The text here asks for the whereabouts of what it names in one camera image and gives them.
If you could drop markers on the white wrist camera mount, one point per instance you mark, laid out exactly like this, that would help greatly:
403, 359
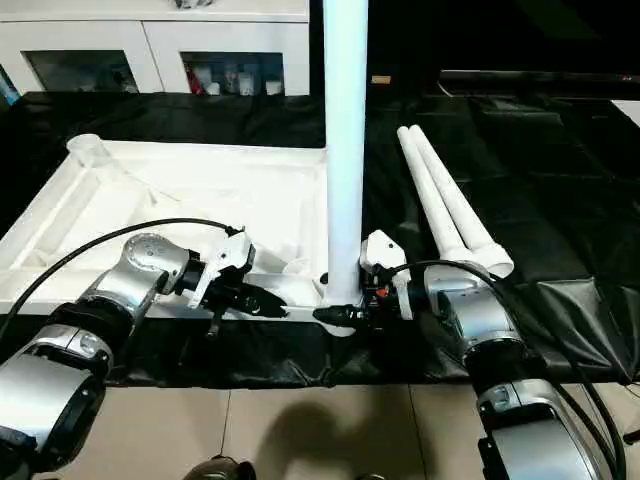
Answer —
387, 250
230, 255

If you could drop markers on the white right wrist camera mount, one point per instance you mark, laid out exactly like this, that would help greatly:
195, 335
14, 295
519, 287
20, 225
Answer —
387, 250

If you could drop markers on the white flat board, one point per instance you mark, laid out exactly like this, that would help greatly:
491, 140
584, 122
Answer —
627, 110

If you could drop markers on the small tan box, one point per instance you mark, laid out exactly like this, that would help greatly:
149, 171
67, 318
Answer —
381, 79

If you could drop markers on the red bottle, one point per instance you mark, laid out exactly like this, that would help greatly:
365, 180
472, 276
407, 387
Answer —
193, 82

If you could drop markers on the dark rounded robot part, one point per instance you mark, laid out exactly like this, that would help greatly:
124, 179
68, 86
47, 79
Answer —
222, 469
375, 475

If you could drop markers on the small white jar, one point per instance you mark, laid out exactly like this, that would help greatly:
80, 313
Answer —
214, 90

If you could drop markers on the white bottle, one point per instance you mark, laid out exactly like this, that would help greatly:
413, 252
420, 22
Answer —
245, 86

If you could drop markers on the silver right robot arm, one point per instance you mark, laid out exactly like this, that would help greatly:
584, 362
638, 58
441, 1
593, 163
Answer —
490, 320

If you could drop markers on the black mat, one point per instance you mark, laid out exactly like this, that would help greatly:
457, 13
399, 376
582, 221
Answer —
550, 200

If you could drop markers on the white plastic table top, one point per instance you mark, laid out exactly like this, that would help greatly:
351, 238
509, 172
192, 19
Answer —
150, 165

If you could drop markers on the grey robot torso cover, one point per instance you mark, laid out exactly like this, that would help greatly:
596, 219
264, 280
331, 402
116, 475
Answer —
12, 455

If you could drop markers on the small white box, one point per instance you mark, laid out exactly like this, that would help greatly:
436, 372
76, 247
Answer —
272, 88

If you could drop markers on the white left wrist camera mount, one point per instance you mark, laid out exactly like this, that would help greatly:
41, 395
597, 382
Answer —
230, 255

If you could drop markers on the white plastic table leg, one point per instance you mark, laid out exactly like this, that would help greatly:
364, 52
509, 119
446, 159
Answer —
460, 200
430, 190
345, 150

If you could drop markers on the thin black rod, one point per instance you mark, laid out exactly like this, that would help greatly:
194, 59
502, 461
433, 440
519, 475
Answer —
631, 436

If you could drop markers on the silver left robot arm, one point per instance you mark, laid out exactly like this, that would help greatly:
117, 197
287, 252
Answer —
130, 280

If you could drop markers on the white cabinet with glass doors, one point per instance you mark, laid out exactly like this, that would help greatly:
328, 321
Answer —
150, 35

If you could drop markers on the blue box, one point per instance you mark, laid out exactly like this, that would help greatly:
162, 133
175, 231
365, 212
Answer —
9, 85

